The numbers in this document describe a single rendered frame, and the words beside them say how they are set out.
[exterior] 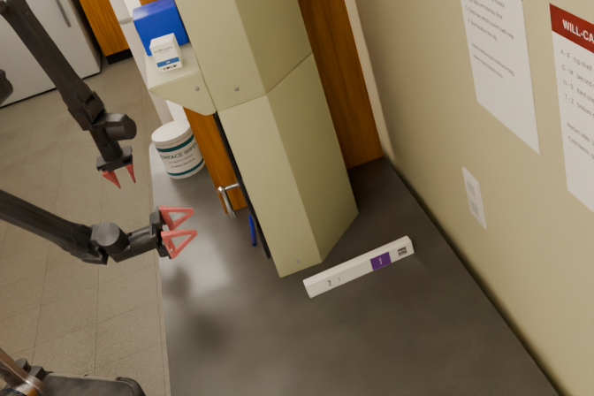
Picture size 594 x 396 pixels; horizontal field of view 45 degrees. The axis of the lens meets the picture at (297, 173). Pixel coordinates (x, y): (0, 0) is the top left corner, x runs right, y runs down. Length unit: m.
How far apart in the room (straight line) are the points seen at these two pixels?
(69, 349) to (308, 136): 2.12
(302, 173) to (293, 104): 0.16
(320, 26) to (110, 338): 2.00
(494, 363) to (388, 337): 0.23
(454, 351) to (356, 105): 0.81
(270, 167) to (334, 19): 0.49
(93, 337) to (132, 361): 0.31
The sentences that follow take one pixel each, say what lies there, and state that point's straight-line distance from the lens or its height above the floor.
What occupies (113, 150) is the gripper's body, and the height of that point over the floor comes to 1.22.
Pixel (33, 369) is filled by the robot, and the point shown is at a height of 0.28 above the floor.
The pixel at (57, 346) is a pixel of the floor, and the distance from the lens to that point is 3.56.
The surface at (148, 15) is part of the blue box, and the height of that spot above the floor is 1.60.
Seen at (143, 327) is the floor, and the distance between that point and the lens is 3.38.
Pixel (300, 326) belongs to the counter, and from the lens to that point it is 1.62.
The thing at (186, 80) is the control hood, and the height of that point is 1.50.
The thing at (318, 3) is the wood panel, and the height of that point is 1.44.
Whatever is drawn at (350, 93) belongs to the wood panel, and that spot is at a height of 1.17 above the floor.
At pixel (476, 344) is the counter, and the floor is 0.94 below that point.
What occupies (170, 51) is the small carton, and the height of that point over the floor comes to 1.55.
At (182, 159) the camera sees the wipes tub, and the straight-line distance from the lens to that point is 2.30.
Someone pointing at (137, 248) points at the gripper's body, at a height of 1.15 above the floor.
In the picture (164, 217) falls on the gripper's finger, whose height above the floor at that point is 1.16.
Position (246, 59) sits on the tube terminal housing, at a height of 1.50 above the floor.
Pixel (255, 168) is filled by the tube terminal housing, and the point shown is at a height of 1.25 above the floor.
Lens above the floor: 2.02
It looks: 30 degrees down
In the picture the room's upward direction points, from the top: 18 degrees counter-clockwise
